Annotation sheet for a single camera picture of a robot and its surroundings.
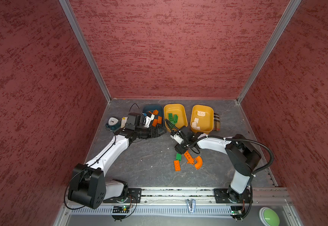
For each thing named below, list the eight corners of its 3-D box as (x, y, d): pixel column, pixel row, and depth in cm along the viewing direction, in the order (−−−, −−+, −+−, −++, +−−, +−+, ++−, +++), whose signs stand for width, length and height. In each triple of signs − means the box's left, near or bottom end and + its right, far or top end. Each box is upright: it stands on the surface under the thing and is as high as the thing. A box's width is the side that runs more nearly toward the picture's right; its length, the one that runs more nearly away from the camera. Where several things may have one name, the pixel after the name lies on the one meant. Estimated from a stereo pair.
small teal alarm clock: (106, 130, 102) (104, 127, 98) (110, 120, 108) (108, 116, 104) (118, 130, 102) (116, 127, 98) (121, 120, 108) (119, 116, 105)
